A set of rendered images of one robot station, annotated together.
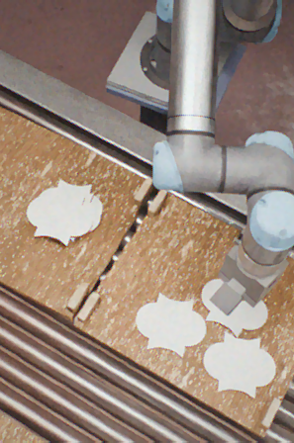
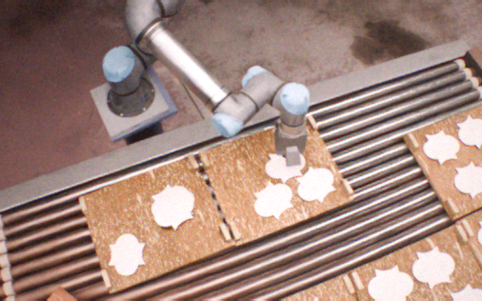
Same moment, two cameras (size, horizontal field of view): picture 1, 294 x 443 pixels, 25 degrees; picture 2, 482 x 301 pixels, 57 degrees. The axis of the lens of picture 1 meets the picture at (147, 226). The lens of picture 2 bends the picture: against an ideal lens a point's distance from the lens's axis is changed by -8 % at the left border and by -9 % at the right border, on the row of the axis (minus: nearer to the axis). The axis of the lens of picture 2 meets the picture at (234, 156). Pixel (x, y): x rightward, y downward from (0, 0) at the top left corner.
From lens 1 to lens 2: 0.47 m
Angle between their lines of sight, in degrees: 20
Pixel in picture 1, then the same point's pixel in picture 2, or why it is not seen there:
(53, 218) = (172, 213)
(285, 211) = (296, 90)
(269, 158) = (263, 79)
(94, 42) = (38, 146)
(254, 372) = (324, 180)
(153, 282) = (245, 192)
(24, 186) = (139, 216)
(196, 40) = (186, 60)
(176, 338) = (282, 202)
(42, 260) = (189, 236)
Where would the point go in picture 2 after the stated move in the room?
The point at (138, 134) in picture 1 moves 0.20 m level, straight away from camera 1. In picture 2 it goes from (156, 143) to (119, 113)
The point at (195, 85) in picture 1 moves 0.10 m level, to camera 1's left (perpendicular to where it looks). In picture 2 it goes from (206, 78) to (177, 101)
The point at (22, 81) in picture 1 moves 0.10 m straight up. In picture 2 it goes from (76, 175) to (67, 162)
